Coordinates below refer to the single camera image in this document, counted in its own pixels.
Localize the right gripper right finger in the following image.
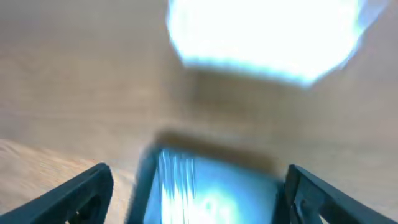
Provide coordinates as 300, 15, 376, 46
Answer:
281, 164, 398, 224

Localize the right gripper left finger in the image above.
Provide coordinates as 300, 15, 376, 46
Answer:
0, 162, 114, 224

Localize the black tray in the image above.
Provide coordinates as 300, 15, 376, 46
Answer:
125, 145, 287, 224

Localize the white test tube rack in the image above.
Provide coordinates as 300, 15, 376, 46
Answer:
165, 0, 390, 90

